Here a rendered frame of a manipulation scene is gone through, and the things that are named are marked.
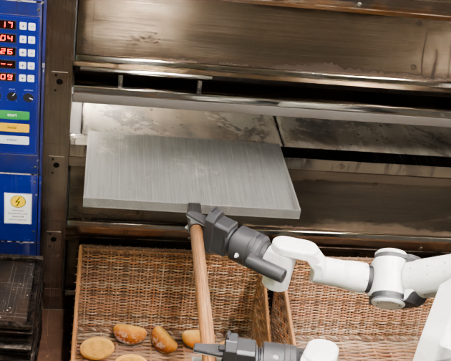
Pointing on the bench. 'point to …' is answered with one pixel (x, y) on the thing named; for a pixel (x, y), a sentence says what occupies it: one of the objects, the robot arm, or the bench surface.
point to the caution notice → (18, 208)
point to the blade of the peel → (187, 175)
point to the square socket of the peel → (195, 211)
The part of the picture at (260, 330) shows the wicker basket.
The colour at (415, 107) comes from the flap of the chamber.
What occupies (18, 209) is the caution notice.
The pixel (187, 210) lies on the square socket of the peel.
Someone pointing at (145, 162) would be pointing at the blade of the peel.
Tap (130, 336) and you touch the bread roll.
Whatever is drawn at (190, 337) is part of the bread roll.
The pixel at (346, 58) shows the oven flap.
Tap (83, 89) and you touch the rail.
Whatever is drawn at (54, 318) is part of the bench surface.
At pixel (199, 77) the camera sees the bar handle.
